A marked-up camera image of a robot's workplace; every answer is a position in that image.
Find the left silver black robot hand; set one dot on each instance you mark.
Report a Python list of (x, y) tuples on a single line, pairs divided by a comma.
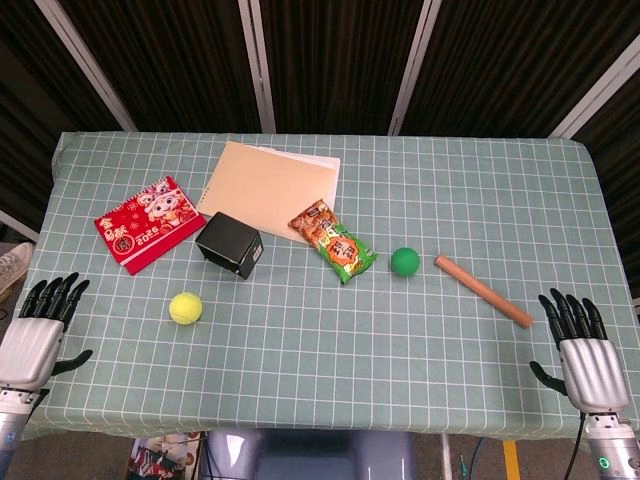
[(31, 350)]

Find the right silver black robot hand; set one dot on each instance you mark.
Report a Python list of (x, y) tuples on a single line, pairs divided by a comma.
[(590, 367)]

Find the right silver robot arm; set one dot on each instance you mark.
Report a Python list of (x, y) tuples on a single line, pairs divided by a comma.
[(607, 445)]

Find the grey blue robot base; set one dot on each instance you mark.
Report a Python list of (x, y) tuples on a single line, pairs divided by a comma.
[(310, 455)]

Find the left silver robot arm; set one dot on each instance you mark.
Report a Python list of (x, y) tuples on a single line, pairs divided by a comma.
[(12, 425)]

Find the yellow tennis ball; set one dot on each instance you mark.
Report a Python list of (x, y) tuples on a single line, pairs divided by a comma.
[(185, 308)]

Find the green ball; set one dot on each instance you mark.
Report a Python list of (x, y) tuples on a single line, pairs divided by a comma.
[(405, 261)]

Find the small black box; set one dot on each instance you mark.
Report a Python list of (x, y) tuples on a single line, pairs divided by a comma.
[(229, 245)]

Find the white sneaker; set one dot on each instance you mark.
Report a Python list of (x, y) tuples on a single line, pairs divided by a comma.
[(12, 267)]

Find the brown wooden stick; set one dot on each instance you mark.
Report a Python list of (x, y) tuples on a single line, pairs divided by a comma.
[(482, 291)]

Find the red 2026 desk calendar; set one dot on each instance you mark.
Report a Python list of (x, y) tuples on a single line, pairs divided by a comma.
[(150, 225)]

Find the green checkered tablecloth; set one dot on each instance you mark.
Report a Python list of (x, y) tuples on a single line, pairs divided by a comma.
[(320, 325)]

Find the beige notebook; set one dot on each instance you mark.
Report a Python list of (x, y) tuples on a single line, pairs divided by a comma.
[(267, 187)]

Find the green orange snack packet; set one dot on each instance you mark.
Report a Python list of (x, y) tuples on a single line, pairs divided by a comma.
[(332, 241)]

